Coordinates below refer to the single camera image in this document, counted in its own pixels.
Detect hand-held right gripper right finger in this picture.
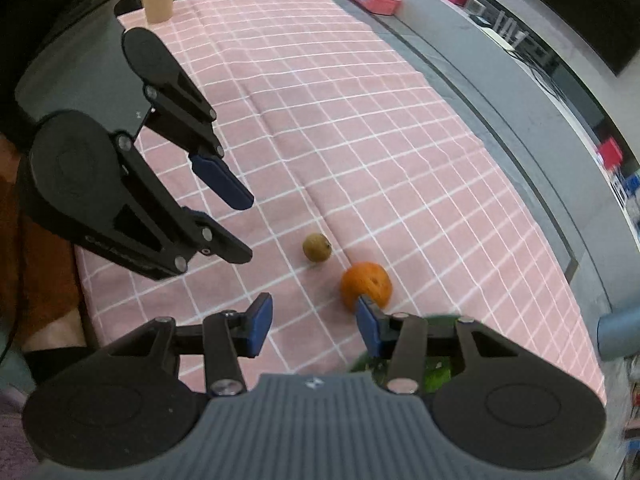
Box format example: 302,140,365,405
355,295,526,395

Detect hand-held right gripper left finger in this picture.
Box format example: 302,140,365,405
102,294,274,397

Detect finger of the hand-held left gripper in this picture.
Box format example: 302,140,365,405
144,71,254,210
84,131,252,281

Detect orange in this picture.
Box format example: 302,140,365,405
341,262,393,311

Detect green plastic colander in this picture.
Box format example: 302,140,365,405
347,314,468,395

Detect brown kiwi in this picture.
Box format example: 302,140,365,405
302,233,333,263

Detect pink checked cloth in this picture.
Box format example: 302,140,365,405
75,0,608,407

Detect blue-grey pedal trash can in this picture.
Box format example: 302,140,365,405
597,310,640,361

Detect white marble television ledge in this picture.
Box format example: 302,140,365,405
400,0,640,241

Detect red cube box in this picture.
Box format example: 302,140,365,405
597,137,627,169

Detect white router with antennas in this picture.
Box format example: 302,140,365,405
492,7,529,52

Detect black wall television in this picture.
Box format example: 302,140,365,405
520,0,640,77

